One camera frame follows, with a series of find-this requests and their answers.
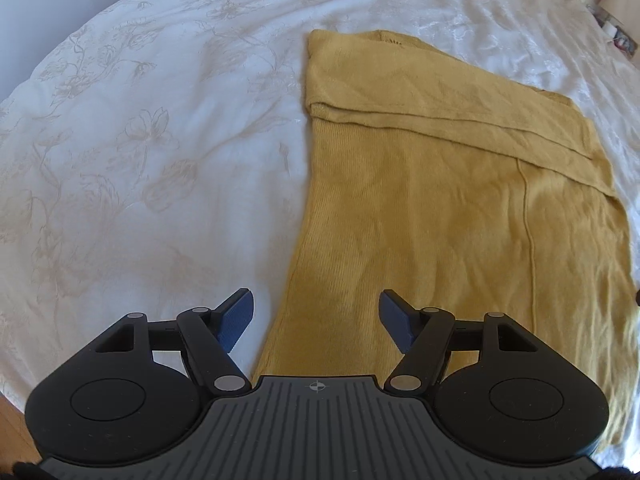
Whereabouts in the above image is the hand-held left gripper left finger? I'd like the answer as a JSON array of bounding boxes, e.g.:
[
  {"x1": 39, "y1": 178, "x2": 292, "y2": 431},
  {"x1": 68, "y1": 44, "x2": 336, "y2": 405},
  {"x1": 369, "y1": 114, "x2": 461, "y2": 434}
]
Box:
[{"x1": 92, "y1": 287, "x2": 253, "y2": 397}]

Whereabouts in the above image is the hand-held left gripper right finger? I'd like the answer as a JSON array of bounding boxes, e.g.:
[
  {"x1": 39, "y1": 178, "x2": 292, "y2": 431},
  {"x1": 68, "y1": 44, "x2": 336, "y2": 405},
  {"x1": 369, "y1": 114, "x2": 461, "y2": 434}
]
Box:
[{"x1": 379, "y1": 288, "x2": 541, "y2": 397}]

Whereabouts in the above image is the yellow knitted sweater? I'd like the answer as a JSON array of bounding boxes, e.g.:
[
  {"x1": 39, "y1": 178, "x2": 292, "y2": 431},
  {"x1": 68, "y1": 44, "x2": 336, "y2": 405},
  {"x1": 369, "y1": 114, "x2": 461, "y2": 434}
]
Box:
[{"x1": 250, "y1": 29, "x2": 638, "y2": 453}]

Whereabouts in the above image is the white floral duvet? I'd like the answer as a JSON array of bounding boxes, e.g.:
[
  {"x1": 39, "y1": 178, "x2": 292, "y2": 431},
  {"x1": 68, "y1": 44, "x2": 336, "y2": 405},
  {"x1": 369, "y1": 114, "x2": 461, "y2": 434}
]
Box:
[{"x1": 0, "y1": 0, "x2": 640, "y2": 461}]

